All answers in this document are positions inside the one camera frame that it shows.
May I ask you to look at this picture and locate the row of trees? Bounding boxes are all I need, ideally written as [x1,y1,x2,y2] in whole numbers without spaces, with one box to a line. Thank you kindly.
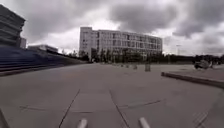
[78,48,224,65]

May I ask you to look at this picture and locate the grey paved plaza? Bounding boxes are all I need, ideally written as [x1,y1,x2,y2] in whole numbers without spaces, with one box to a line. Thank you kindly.
[0,62,224,128]

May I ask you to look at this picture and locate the pale multi-storey building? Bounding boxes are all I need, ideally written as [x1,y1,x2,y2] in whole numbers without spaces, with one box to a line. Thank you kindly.
[78,26,164,63]

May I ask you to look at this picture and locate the bollard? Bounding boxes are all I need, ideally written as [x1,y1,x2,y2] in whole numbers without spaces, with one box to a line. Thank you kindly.
[144,63,152,73]

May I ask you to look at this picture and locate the robot's own part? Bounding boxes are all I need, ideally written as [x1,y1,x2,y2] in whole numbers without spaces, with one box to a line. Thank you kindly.
[138,116,151,128]
[77,118,89,128]

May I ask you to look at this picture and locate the low pale building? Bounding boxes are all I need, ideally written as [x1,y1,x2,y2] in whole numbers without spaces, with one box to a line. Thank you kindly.
[27,44,59,54]

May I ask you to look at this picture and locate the raised concrete platform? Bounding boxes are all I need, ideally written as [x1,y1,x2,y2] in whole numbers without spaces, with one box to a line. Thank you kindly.
[161,68,224,90]

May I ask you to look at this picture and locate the wide stone steps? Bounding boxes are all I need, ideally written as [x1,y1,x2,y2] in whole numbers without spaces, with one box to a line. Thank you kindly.
[0,46,88,78]

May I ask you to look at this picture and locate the dark stepped building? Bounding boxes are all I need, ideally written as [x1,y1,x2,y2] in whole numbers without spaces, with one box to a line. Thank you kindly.
[0,3,27,49]

